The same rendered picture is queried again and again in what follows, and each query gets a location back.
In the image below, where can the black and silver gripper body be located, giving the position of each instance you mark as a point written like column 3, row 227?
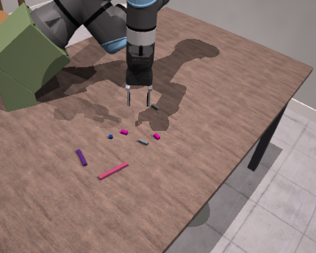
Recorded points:
column 141, row 56

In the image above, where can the small magenta block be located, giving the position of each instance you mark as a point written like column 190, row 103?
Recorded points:
column 124, row 132
column 156, row 136

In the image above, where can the pink rod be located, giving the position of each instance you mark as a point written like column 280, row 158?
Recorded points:
column 112, row 171

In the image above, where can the purple rod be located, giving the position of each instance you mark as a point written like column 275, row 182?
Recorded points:
column 81, row 157

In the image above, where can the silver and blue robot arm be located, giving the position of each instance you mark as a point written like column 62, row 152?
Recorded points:
column 59, row 19

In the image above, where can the grey rod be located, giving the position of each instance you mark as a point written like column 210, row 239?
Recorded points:
column 155, row 107
column 144, row 142

